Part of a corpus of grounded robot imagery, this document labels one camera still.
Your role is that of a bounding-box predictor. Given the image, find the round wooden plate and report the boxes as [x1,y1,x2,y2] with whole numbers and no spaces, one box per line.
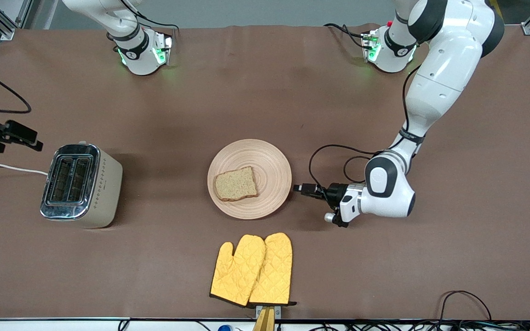
[207,139,293,220]

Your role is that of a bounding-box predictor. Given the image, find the brown bread toast slice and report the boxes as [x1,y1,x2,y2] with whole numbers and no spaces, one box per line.
[213,166,259,202]

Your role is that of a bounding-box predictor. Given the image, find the yellow quilted oven mitt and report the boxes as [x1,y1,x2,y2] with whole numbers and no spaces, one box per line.
[248,232,298,307]
[209,234,266,308]

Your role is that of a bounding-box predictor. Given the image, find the cream and chrome toaster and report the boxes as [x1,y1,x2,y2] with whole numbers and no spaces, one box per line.
[40,142,124,229]

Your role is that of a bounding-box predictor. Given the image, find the brown table cover cloth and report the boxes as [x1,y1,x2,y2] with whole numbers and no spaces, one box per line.
[0,24,530,320]

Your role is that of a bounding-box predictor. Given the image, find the white toaster power cable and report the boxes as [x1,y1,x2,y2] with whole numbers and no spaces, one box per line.
[0,163,49,177]

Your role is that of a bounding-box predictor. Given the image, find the black left arm wrist cable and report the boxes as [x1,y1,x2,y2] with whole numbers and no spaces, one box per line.
[308,64,422,187]

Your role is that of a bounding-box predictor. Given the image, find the black arm wrist cable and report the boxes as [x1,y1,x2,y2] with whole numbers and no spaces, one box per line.
[308,64,422,187]
[0,61,32,115]

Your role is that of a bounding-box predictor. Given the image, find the black right arm wrist cable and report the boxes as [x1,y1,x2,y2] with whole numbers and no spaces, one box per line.
[0,61,32,115]

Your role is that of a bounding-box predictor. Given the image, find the black cable bundle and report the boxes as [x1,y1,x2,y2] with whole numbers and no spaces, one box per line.
[277,320,530,331]

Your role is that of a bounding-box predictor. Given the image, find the wooden stick with metal bracket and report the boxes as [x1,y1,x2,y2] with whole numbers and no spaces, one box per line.
[252,304,282,331]

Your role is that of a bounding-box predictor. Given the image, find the black looped cable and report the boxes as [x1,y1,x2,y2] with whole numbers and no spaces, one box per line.
[438,290,494,322]

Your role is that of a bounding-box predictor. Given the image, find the black left arm base cable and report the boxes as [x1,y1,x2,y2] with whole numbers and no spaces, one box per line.
[323,23,368,49]

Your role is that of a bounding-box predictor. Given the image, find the black arm base cable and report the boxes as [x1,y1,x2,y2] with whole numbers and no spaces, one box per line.
[323,23,368,49]
[117,0,179,34]

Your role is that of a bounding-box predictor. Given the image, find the black right arm base cable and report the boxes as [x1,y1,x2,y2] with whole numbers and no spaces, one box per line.
[117,0,179,34]

